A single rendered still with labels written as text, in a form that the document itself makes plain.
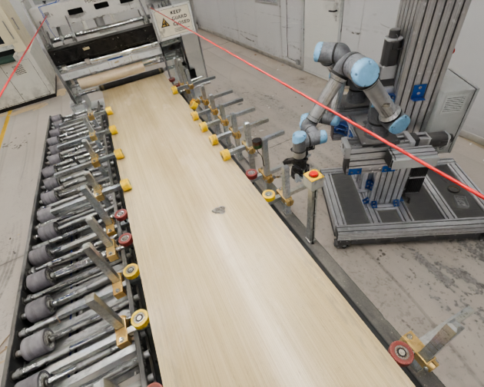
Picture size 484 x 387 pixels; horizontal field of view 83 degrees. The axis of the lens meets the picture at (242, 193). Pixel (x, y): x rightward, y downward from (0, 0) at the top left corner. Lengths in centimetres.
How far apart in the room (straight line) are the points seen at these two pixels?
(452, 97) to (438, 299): 139
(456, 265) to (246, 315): 191
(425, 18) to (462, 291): 183
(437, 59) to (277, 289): 157
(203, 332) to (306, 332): 43
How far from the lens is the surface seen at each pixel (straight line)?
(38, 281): 199
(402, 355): 130
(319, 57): 197
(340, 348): 126
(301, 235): 175
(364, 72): 150
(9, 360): 181
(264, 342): 126
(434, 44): 203
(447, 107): 222
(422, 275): 261
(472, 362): 243
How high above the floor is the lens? 209
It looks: 43 degrees down
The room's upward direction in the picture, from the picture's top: 11 degrees counter-clockwise
